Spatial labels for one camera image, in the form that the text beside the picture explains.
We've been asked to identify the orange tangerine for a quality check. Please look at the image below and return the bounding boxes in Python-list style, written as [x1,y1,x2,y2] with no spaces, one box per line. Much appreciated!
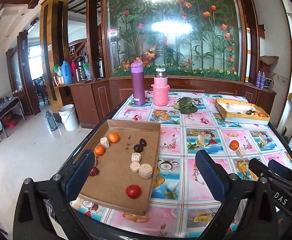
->
[229,140,239,151]
[94,145,106,156]
[108,132,120,144]

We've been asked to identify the dried red date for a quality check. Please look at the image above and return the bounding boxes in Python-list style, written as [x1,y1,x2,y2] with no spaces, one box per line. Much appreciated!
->
[89,167,99,176]

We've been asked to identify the red cherry tomato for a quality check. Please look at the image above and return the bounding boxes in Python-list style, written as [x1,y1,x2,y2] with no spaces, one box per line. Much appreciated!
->
[125,185,142,199]

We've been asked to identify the white sugarcane chunk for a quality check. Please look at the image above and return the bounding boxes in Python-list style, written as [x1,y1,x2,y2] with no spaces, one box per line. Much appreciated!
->
[131,152,142,163]
[236,147,246,158]
[100,137,110,149]
[130,161,141,173]
[138,164,153,179]

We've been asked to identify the dark purple round fruit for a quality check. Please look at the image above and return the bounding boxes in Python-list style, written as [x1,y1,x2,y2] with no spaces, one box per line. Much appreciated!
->
[134,144,144,153]
[139,138,147,147]

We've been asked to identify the yellow cardboard box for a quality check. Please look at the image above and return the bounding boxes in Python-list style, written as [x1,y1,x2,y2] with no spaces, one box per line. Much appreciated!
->
[215,99,270,125]

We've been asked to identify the brown cardboard tray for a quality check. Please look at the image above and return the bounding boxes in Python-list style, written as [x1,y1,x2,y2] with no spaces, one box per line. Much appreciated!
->
[78,120,160,215]

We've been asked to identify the grey water jug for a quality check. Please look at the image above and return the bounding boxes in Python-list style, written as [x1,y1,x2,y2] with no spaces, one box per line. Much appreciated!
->
[45,111,58,132]

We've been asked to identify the purple spray cans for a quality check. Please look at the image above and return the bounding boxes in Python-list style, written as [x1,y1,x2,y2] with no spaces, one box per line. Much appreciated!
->
[256,71,265,89]

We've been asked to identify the floral pink tablecloth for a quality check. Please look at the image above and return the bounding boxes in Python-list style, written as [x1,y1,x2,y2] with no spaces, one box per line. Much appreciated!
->
[71,91,292,239]

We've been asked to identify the white plastic bucket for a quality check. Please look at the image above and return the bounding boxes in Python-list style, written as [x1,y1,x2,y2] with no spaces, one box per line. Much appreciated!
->
[59,104,79,131]

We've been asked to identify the dark side table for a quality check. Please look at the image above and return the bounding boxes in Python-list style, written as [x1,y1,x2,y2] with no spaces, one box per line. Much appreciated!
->
[0,97,26,137]

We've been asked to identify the green leafy vegetable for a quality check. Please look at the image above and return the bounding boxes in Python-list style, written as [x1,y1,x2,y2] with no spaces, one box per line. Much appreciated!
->
[174,97,198,115]

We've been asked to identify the pink knit-sleeve bottle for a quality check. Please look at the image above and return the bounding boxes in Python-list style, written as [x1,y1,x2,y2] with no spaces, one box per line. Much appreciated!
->
[151,68,170,106]

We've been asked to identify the blue thermos jug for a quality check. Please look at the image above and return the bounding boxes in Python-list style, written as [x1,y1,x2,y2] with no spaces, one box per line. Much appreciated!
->
[61,61,73,85]

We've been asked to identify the steel thermos flask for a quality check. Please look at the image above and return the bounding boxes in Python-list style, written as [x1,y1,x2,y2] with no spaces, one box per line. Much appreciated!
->
[98,57,106,78]

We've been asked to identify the purple thermos bottle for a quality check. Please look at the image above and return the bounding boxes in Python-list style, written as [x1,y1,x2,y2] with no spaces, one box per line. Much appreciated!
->
[131,61,145,106]

